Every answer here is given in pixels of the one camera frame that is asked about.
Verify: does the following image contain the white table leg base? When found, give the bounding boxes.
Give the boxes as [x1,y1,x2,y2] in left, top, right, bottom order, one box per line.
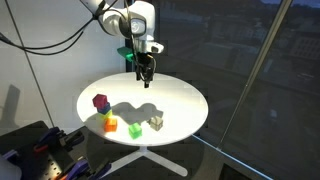
[99,145,189,178]

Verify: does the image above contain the blue clamp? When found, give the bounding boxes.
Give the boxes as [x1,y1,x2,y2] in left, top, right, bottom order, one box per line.
[54,159,112,180]

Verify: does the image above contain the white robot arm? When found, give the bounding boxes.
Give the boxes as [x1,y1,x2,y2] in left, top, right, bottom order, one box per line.
[80,0,164,88]

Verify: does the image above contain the green block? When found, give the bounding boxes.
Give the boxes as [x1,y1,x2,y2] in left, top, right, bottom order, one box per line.
[128,123,142,139]

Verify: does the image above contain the magenta block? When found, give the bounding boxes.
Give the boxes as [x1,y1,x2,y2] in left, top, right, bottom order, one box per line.
[92,94,108,108]

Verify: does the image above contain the white round table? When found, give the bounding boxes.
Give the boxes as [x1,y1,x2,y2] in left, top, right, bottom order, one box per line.
[77,73,208,146]

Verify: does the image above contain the black perforated board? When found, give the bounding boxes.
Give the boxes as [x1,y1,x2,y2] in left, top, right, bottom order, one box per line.
[0,121,76,180]

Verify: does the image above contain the orange block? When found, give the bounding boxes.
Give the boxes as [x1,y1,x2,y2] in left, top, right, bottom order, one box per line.
[104,118,117,132]

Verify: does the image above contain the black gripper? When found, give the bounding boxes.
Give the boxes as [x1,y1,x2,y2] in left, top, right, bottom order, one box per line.
[136,52,155,88]

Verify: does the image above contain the yellow-green block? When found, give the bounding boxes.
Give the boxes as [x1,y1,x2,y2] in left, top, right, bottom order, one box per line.
[96,110,113,120]

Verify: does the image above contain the grey block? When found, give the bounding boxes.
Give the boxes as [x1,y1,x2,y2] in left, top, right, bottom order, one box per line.
[149,116,163,131]

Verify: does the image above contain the blue block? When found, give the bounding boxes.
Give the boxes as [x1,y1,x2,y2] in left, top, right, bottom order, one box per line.
[97,103,111,115]

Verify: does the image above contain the black orange clamp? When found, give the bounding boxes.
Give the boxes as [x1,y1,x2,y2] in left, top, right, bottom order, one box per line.
[33,127,84,152]

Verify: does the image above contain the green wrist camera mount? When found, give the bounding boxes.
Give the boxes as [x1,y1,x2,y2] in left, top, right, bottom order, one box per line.
[117,47,133,62]

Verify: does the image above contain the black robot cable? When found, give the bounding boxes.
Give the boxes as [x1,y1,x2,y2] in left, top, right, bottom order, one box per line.
[0,0,134,56]

